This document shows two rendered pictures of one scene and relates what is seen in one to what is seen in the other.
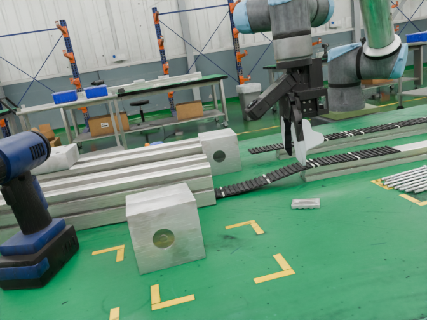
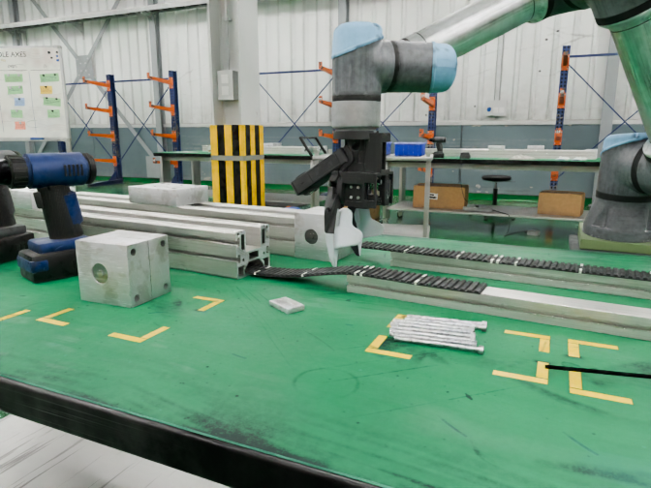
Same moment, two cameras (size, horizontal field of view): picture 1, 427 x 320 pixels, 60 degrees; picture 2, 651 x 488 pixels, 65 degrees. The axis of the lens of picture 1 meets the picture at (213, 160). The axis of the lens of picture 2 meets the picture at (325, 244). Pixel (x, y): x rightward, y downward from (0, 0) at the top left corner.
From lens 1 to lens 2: 0.60 m
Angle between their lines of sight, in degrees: 32
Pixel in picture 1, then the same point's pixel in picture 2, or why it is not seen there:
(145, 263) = (84, 289)
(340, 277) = (151, 358)
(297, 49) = (343, 116)
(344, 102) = (606, 225)
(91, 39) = (465, 82)
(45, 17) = not seen: hidden behind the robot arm
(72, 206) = not seen: hidden behind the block
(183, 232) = (114, 273)
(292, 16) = (341, 75)
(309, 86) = (363, 167)
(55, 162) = (168, 197)
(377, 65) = not seen: outside the picture
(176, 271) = (99, 307)
